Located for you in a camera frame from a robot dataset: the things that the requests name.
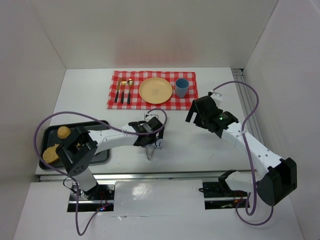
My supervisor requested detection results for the purple cable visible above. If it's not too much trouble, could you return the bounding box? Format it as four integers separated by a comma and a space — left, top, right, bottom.
209, 81, 274, 226
33, 108, 168, 236

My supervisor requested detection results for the gold fork black handle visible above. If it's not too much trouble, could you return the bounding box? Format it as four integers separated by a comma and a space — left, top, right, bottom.
120, 78, 127, 104

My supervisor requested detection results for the gold spoon black handle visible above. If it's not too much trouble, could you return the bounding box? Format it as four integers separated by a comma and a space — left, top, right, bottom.
127, 78, 134, 105

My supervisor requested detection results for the aluminium rail right side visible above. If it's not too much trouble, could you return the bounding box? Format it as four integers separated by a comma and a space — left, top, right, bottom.
231, 68, 265, 144

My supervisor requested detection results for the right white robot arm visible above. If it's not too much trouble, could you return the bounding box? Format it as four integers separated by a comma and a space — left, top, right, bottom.
186, 96, 297, 207

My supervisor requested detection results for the small round bread roll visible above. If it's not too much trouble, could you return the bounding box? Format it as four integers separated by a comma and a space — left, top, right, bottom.
57, 126, 71, 139

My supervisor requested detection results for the aluminium rail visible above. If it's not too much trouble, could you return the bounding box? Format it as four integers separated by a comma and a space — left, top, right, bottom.
93, 171, 225, 181
231, 68, 265, 144

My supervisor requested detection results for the red checkered cloth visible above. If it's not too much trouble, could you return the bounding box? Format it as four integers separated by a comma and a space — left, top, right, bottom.
106, 70, 198, 111

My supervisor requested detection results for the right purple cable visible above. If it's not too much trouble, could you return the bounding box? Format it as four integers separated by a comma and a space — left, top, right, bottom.
209, 81, 274, 226

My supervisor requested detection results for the black plastic tray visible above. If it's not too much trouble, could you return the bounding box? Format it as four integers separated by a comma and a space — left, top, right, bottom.
40, 121, 110, 166

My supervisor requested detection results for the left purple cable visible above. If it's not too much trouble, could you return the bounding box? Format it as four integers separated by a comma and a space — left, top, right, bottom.
33, 108, 168, 236

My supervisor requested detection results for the oval bread slice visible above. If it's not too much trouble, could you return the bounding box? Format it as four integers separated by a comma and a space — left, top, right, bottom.
42, 144, 59, 164

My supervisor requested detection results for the blue plastic cup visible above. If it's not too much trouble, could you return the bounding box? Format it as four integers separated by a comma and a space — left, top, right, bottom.
175, 78, 189, 98

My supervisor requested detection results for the aluminium rail front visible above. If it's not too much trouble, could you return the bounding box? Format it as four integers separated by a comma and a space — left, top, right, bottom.
93, 171, 225, 181

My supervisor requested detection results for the yellow round plate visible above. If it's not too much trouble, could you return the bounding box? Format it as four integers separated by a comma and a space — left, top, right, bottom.
138, 77, 173, 105

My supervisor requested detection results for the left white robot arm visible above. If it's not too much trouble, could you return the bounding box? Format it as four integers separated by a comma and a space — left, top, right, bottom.
56, 116, 164, 200

